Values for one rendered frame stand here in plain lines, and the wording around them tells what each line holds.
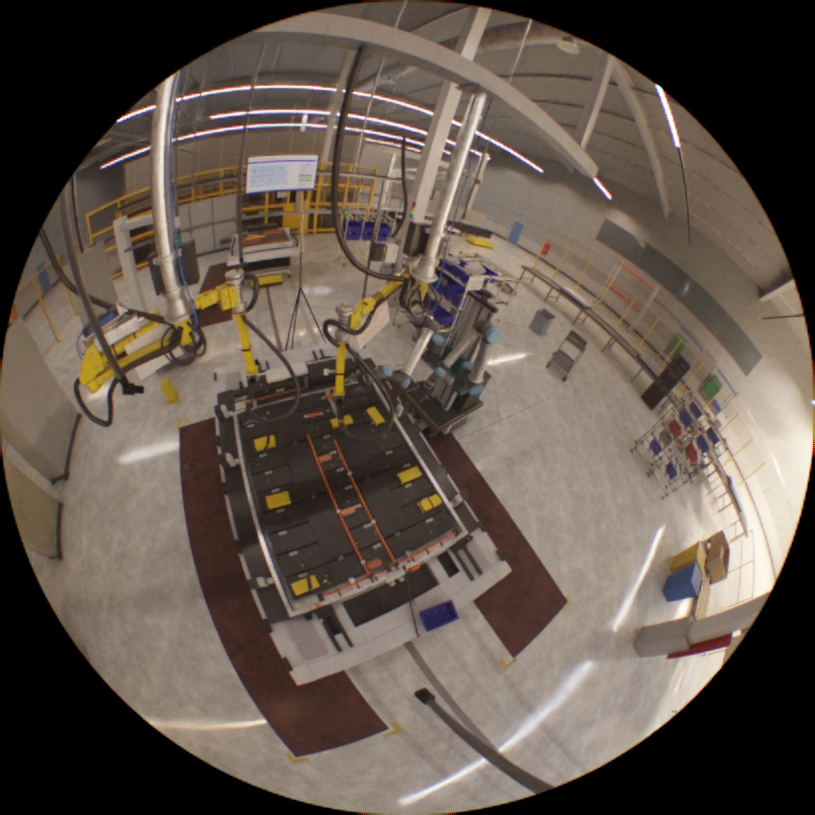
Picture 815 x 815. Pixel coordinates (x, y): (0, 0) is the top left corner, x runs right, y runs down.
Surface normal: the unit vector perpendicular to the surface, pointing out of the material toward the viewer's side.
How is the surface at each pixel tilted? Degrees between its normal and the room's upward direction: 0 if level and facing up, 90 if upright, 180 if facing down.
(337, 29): 90
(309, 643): 0
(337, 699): 0
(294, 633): 0
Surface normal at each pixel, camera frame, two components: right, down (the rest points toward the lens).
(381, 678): 0.22, -0.63
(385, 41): 0.48, 0.73
